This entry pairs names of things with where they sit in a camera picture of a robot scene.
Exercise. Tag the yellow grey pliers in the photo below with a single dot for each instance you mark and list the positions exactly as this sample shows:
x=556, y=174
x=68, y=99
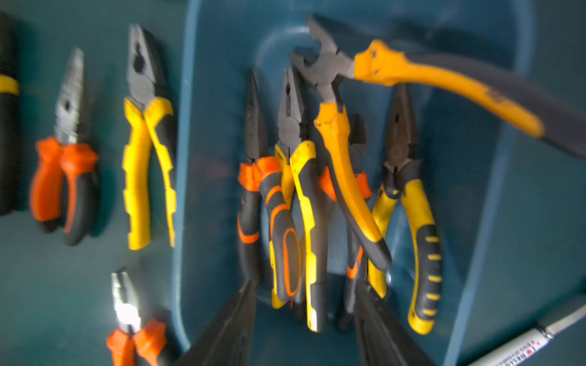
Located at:
x=11, y=139

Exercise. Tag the black yellow striped pliers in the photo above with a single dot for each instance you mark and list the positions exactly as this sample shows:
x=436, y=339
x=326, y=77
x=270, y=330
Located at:
x=402, y=183

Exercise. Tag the orange striped black pliers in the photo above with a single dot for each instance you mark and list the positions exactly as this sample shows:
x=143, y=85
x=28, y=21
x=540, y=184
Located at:
x=260, y=178

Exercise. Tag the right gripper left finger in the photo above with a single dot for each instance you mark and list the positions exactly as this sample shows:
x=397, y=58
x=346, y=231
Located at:
x=228, y=339

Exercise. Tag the small orange pliers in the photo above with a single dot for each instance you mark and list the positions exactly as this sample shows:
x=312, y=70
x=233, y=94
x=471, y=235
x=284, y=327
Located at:
x=135, y=335

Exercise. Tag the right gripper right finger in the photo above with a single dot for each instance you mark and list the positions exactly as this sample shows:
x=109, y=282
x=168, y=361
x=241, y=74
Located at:
x=380, y=336

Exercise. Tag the silver fork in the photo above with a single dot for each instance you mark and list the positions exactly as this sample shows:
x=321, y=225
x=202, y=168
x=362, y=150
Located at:
x=524, y=346

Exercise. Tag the blue storage box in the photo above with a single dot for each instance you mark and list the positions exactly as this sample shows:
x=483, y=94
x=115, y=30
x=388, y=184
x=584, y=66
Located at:
x=459, y=141

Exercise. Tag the orange long nose pliers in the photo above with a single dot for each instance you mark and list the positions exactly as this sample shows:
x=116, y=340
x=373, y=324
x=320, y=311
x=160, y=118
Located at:
x=65, y=186

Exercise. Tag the yellow black combination pliers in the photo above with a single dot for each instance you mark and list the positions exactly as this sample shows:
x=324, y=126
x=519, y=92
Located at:
x=153, y=127

